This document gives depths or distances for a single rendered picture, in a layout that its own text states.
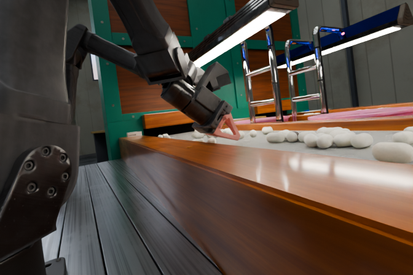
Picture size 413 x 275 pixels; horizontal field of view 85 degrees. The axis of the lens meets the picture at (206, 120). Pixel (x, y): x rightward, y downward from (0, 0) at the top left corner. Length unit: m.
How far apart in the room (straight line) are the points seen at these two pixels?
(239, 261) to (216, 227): 0.04
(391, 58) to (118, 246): 2.72
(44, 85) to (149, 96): 1.01
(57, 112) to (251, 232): 0.17
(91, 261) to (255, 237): 0.20
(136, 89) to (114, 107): 0.14
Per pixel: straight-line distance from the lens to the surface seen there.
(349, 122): 0.60
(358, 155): 0.34
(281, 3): 0.59
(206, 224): 0.25
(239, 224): 0.19
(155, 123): 1.11
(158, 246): 0.30
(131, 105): 1.17
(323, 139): 0.39
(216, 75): 0.50
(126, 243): 0.33
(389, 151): 0.30
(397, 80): 2.78
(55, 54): 0.22
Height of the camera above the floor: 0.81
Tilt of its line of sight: 1 degrees down
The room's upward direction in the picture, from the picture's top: 7 degrees counter-clockwise
